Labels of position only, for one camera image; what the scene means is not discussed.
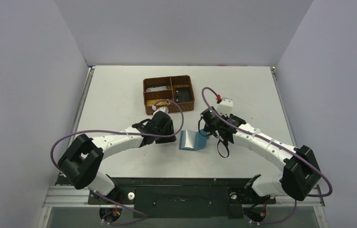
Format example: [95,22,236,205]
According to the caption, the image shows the blue leather card holder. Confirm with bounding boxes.
[179,129,210,151]

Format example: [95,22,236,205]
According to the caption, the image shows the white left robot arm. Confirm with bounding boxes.
[57,111,176,196]

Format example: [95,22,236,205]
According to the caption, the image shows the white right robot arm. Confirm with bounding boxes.
[201,109,320,201]

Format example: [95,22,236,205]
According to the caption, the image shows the gold card in basket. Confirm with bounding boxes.
[146,99,169,106]

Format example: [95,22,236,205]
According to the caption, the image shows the silver cards in basket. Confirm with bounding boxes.
[145,86,169,92]

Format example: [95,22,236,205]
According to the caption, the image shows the black items in basket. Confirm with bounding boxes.
[174,87,192,103]

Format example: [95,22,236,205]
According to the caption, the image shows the brown woven divided basket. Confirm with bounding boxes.
[143,75,195,115]

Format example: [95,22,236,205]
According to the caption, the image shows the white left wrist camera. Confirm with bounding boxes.
[152,105,169,115]

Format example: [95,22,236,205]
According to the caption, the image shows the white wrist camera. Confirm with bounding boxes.
[216,98,233,117]
[152,105,169,115]

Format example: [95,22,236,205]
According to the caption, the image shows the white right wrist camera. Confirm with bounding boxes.
[216,98,233,117]

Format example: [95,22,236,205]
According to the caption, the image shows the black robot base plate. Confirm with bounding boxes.
[55,176,277,219]

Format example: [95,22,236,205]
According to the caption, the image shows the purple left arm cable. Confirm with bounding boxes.
[50,99,184,227]

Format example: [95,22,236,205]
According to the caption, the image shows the aluminium frame rail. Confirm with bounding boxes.
[43,186,325,208]

